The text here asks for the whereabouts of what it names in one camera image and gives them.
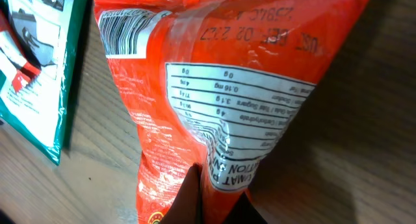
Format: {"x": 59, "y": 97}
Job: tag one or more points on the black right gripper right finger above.
{"x": 243, "y": 212}

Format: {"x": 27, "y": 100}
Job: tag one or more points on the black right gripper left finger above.
{"x": 186, "y": 208}

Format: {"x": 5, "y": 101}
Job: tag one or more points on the red snack bag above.
{"x": 215, "y": 83}

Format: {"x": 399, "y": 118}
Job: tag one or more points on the green gloves package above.
{"x": 48, "y": 33}

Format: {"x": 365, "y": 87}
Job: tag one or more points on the red Nescafe coffee sachet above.
{"x": 14, "y": 65}

